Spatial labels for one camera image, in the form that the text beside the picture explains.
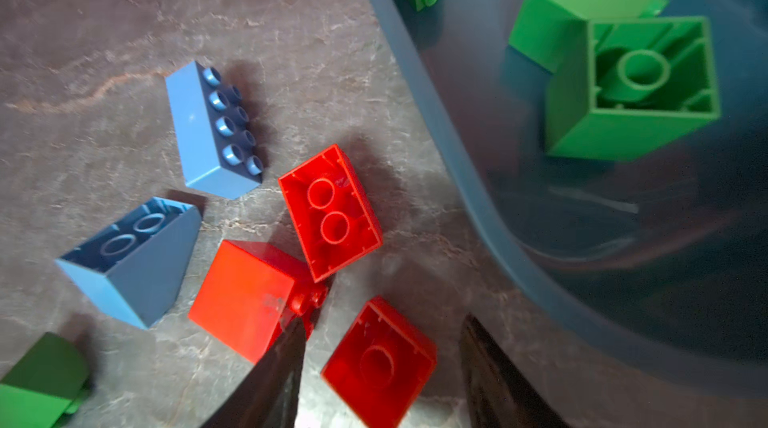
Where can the red square brick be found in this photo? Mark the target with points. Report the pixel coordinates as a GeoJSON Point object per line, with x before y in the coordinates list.
{"type": "Point", "coordinates": [251, 293]}

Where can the small red brick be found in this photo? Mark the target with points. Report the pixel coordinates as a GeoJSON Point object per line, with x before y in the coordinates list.
{"type": "Point", "coordinates": [381, 365]}

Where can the teal plastic bin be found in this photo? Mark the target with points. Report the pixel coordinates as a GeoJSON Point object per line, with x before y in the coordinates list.
{"type": "Point", "coordinates": [660, 262]}

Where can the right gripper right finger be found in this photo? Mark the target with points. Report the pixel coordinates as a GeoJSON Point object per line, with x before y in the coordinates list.
{"type": "Point", "coordinates": [497, 392]}

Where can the small blue brick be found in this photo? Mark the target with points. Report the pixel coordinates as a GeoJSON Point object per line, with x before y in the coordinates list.
{"type": "Point", "coordinates": [133, 269]}

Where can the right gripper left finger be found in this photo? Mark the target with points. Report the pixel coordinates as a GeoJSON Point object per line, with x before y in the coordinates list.
{"type": "Point", "coordinates": [269, 395]}

